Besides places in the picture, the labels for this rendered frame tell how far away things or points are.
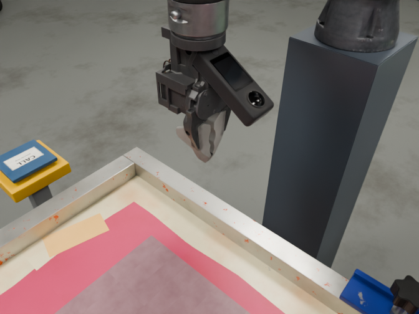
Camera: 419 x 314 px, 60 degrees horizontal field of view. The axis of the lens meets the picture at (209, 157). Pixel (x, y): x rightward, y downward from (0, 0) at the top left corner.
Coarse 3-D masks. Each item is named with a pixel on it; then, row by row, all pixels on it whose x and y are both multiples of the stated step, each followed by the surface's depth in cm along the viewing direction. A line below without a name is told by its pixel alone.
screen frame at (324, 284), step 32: (128, 160) 74; (64, 192) 67; (96, 192) 69; (192, 192) 67; (32, 224) 61; (224, 224) 62; (256, 224) 61; (0, 256) 59; (256, 256) 60; (288, 256) 57; (320, 288) 53
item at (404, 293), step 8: (400, 280) 46; (408, 280) 46; (416, 280) 46; (392, 288) 46; (400, 288) 45; (408, 288) 45; (416, 288) 45; (400, 296) 44; (408, 296) 44; (416, 296) 44; (400, 304) 45; (408, 304) 44; (416, 304) 43; (392, 312) 48; (400, 312) 47; (408, 312) 44; (416, 312) 44
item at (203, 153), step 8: (176, 128) 57; (200, 128) 52; (208, 128) 53; (184, 136) 56; (200, 136) 53; (208, 136) 54; (200, 144) 54; (208, 144) 55; (200, 152) 55; (208, 152) 56
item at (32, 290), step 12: (36, 276) 58; (12, 288) 56; (24, 288) 56; (36, 288) 56; (48, 288) 56; (0, 300) 55; (12, 300) 55; (24, 300) 55; (36, 300) 55; (48, 300) 55; (60, 300) 55; (0, 312) 53; (12, 312) 53; (24, 312) 53; (36, 312) 53; (48, 312) 53; (60, 312) 53; (72, 312) 53
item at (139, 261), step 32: (128, 224) 66; (160, 224) 66; (64, 256) 61; (96, 256) 61; (128, 256) 61; (160, 256) 61; (192, 256) 61; (64, 288) 56; (96, 288) 56; (128, 288) 56; (160, 288) 56; (192, 288) 56; (224, 288) 56
